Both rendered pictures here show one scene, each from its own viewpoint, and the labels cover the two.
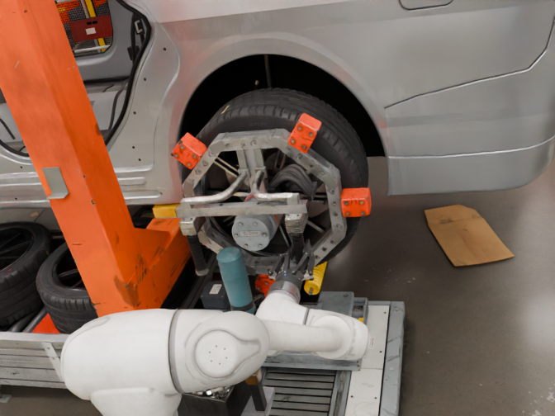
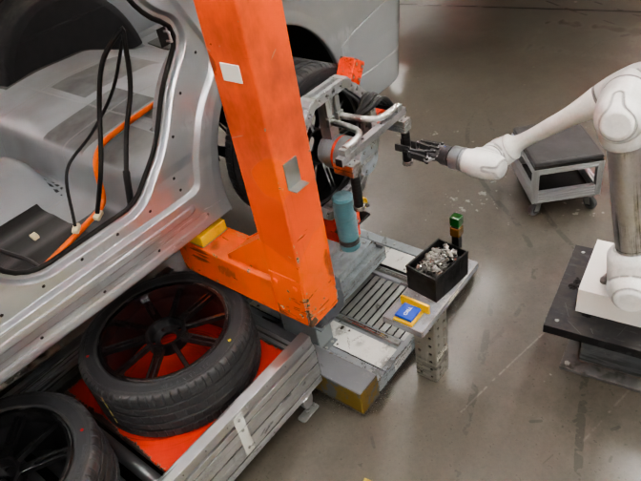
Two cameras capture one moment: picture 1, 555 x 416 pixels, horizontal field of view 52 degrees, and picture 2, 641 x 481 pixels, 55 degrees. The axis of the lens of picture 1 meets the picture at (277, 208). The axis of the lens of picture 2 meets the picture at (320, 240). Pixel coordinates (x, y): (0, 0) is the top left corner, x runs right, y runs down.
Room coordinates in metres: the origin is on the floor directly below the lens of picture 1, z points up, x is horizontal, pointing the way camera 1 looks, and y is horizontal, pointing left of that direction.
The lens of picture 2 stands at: (0.89, 2.02, 2.09)
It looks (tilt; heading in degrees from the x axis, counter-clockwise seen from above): 38 degrees down; 296
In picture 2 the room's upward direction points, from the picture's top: 11 degrees counter-clockwise
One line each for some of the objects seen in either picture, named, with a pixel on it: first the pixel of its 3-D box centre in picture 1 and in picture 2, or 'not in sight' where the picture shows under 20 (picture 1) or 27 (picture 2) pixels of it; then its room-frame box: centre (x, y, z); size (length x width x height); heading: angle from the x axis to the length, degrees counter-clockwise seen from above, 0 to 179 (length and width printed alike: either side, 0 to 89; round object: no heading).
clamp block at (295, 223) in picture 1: (296, 217); (398, 122); (1.47, -0.05, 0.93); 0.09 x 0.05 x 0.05; 161
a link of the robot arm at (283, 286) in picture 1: (282, 298); (457, 157); (1.23, 0.03, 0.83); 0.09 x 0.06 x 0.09; 71
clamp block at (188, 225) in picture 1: (192, 220); (346, 166); (1.58, 0.27, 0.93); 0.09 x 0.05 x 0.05; 161
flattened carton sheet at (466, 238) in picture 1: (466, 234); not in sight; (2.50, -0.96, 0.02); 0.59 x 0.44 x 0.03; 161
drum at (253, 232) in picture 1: (258, 217); (347, 154); (1.65, 0.07, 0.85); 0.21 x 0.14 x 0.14; 161
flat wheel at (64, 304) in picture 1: (116, 274); (173, 347); (2.21, 0.78, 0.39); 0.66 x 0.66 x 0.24
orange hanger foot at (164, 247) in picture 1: (158, 229); (234, 243); (2.00, 0.48, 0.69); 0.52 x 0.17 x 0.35; 161
